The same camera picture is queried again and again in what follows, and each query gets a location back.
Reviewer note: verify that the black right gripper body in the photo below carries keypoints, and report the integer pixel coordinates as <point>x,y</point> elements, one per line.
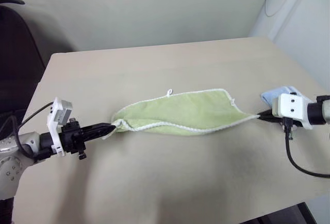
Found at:
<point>286,123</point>

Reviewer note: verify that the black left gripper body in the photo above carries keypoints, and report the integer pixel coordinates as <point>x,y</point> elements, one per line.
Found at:
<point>72,137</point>

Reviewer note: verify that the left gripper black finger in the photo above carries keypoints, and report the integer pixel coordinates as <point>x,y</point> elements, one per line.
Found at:
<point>99,134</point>
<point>99,127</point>

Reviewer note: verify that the green towel with white trim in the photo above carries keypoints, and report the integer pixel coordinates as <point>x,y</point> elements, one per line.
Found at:
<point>180,110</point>

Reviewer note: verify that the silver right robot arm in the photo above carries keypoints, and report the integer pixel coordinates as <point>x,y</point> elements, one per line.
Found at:
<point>325,113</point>

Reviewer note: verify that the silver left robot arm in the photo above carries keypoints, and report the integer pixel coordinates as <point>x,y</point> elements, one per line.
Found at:
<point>10,167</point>

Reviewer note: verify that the light blue folded towel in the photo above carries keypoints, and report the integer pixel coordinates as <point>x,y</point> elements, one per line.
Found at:
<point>272,94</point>

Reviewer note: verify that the dark object under table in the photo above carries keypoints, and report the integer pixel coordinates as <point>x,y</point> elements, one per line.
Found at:
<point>288,213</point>

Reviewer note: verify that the black chair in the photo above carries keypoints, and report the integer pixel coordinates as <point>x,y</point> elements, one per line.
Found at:
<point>15,53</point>

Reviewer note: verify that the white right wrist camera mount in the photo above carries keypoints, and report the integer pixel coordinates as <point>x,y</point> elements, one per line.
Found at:
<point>291,105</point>

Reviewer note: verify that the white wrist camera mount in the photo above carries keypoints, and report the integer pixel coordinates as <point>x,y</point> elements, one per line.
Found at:
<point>291,105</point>
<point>59,113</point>

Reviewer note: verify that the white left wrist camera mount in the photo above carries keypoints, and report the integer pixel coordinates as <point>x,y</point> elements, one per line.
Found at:
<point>59,113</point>

